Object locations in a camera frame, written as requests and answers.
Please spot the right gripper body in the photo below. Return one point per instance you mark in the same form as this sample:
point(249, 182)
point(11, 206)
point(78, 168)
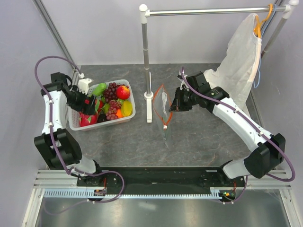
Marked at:
point(187, 99)

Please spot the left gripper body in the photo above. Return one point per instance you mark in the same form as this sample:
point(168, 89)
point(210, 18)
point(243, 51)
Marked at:
point(75, 100)

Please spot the clear zip top bag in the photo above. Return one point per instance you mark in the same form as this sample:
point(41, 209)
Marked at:
point(161, 104)

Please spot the red yellow apple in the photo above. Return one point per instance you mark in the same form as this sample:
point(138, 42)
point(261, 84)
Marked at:
point(123, 92)

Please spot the purple grape bunch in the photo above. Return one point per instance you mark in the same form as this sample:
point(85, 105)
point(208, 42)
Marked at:
point(111, 108)
point(110, 92)

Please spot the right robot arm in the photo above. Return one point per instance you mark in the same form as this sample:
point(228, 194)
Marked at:
point(266, 149)

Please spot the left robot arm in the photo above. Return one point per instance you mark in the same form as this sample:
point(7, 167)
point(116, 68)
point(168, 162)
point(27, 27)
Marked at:
point(57, 146)

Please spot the white plastic basket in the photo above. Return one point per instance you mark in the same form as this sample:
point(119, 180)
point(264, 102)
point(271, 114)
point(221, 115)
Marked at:
point(73, 115)

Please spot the dark brown fruit toy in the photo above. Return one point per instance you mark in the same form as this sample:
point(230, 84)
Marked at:
point(102, 118)

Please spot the orange fruit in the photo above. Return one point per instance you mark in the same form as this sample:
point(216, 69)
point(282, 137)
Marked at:
point(119, 113)

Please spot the yellow star fruit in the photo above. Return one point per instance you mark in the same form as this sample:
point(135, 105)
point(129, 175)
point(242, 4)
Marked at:
point(126, 108)

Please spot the white shirt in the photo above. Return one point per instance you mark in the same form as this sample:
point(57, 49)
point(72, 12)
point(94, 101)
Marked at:
point(238, 69)

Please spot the orange hanger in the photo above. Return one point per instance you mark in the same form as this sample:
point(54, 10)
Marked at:
point(257, 29)

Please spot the blue hanger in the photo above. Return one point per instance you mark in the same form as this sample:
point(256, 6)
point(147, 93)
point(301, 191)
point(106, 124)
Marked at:
point(265, 24)

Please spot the silver clothes rack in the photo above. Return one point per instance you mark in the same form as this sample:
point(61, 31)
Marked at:
point(145, 13)

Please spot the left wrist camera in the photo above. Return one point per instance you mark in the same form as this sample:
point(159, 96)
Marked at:
point(83, 84)

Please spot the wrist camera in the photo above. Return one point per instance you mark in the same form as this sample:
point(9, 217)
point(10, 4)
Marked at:
point(83, 84)
point(183, 85)

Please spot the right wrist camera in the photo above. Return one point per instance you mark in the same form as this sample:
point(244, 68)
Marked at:
point(183, 85)

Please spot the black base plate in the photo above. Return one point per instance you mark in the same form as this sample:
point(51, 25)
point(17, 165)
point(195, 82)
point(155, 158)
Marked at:
point(156, 180)

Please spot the white cable duct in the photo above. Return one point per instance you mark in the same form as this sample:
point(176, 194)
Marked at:
point(97, 194)

